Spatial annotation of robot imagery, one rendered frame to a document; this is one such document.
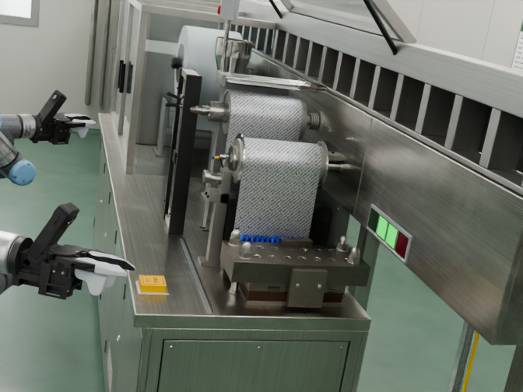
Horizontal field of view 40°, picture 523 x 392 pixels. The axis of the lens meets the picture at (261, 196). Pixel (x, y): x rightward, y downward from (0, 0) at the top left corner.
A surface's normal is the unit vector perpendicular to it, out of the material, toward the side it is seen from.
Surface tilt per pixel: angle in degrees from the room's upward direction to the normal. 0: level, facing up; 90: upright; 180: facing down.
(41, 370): 0
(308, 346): 90
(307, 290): 90
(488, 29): 90
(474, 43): 90
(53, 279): 82
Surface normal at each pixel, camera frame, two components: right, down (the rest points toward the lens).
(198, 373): 0.25, 0.31
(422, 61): -0.96, -0.07
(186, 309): 0.15, -0.95
